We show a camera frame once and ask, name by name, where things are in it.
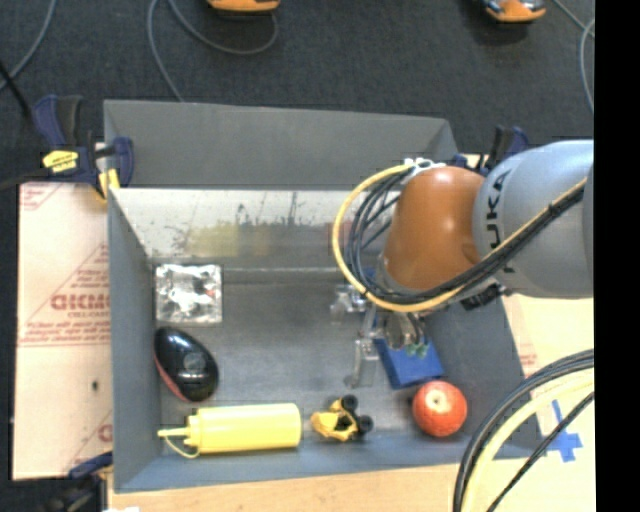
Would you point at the blue box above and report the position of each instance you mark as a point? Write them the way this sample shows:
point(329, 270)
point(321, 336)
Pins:
point(412, 370)

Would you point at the brown cardboard board red print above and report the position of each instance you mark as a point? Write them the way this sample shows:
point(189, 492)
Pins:
point(60, 310)

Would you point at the black computer mouse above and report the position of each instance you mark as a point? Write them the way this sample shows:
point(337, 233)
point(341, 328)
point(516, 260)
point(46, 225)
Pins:
point(187, 365)

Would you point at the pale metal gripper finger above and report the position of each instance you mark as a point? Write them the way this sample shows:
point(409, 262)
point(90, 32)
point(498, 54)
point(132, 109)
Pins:
point(350, 300)
point(364, 365)

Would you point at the yellow and black toy car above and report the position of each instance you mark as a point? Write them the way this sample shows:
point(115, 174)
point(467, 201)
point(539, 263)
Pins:
point(337, 422)

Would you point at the black cylinder on white bracket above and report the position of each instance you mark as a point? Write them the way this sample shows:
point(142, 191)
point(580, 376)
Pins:
point(481, 299)

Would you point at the yellow squeeze bottle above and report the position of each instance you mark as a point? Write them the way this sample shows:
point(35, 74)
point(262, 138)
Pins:
point(250, 428)

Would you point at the grey metal bin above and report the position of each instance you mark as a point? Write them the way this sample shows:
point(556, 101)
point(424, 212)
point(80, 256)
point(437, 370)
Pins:
point(280, 325)

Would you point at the silver foil packet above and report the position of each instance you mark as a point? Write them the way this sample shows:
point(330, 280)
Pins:
point(189, 293)

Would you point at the red apple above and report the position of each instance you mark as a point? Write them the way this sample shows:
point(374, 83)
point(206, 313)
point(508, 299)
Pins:
point(440, 409)

